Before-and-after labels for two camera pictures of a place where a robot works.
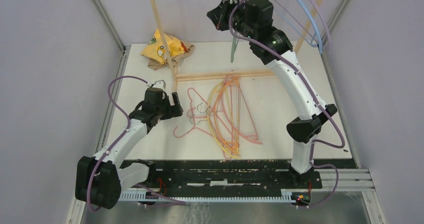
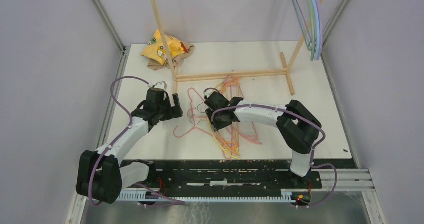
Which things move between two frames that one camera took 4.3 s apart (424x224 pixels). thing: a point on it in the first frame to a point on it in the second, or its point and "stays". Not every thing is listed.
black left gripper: x=174 y=110 stays
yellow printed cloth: x=154 y=49 stays
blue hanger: x=317 y=28 to x=318 y=47
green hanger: x=235 y=40 to x=312 y=22
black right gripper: x=218 y=14 to x=215 y=124
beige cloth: x=154 y=65 stays
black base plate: x=252 y=175 stays
